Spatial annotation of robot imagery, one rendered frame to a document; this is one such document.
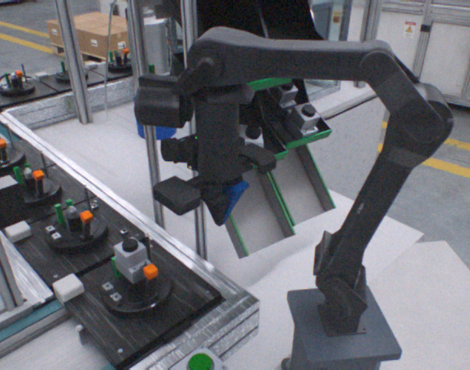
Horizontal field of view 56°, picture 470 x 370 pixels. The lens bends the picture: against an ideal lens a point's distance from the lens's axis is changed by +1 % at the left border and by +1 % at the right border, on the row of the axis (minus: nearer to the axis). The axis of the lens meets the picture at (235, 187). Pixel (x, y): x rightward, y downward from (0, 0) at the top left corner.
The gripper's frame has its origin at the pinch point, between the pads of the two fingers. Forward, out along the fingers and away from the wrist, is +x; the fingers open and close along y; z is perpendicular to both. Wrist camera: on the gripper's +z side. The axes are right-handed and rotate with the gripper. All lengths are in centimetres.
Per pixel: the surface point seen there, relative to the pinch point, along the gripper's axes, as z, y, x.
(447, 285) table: -19, -55, 39
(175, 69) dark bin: 34.6, -18.7, -8.5
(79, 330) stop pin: 19.2, 17.9, 28.9
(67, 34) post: 127, -37, 3
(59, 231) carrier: 47, 9, 26
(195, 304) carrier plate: 9.1, -1.2, 28.4
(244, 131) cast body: 14.2, -19.2, -1.1
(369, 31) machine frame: 73, -158, 12
